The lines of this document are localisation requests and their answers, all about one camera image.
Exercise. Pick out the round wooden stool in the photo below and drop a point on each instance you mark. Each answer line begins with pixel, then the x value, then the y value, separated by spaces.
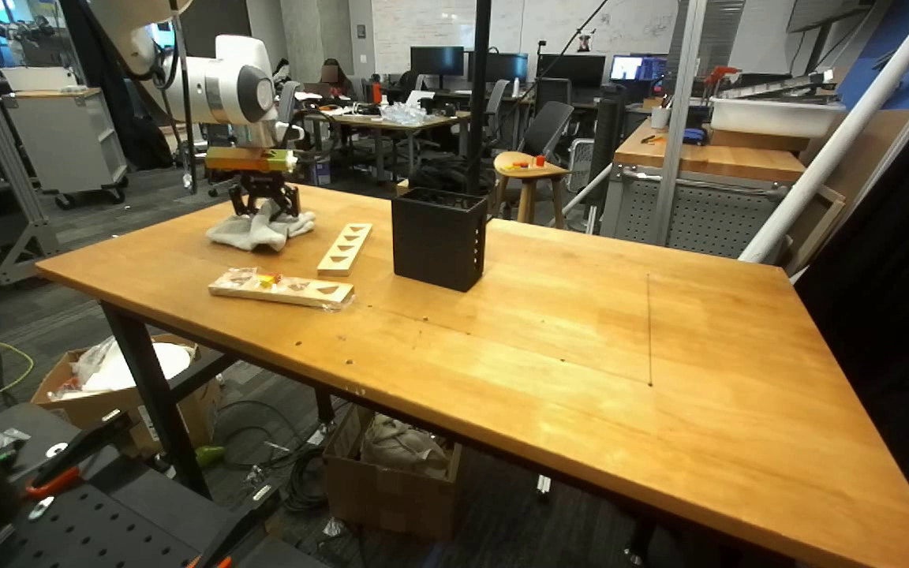
pixel 529 168

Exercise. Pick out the black perforated plate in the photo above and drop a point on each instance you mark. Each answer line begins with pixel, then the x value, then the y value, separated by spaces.
pixel 109 523

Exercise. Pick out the black vertical pole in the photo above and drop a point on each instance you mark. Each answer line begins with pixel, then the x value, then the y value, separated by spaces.
pixel 478 97

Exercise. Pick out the lit computer monitor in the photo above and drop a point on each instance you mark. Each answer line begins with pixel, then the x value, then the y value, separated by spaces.
pixel 637 70

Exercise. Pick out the yellow red triangle puzzle piece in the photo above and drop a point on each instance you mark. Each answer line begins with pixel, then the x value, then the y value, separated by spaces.
pixel 262 283

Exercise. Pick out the wooden workbench with mesh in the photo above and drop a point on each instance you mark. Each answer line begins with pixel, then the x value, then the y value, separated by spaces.
pixel 709 185

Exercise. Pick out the dark computer monitor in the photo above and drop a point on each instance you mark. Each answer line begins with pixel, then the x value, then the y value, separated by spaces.
pixel 437 62

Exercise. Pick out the small orange object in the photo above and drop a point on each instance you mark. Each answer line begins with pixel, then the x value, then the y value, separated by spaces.
pixel 539 161

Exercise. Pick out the cardboard box with white bag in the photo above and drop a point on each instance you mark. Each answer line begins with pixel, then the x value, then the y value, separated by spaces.
pixel 96 396

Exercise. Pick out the plain wooden triangle puzzle board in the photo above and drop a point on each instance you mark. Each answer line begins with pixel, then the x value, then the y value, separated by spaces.
pixel 346 248

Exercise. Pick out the seated person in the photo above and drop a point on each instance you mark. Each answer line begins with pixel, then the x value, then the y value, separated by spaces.
pixel 336 80

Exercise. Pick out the black box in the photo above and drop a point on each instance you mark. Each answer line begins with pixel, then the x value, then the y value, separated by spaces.
pixel 438 240

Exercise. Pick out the grey vertical post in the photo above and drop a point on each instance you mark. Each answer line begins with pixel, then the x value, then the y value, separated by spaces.
pixel 675 115

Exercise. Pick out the white slanted pole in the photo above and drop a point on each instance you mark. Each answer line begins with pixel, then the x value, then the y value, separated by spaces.
pixel 844 137

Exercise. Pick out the white wheeled cart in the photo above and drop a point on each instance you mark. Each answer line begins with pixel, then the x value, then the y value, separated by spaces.
pixel 64 131

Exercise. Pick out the cardboard box with grey stuffing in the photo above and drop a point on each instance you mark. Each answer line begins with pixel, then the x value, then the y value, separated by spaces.
pixel 392 476

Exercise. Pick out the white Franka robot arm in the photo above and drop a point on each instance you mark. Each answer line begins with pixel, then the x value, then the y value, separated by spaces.
pixel 213 89

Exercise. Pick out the white plastic tub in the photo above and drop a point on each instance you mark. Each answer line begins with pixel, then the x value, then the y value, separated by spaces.
pixel 775 115

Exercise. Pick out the black table leg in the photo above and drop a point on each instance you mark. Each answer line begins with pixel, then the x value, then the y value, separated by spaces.
pixel 159 405

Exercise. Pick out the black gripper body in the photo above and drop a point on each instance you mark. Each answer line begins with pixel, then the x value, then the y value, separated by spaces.
pixel 262 190

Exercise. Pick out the plastic-wrapped wooden triangle puzzle board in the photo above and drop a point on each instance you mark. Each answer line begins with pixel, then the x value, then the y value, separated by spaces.
pixel 283 289

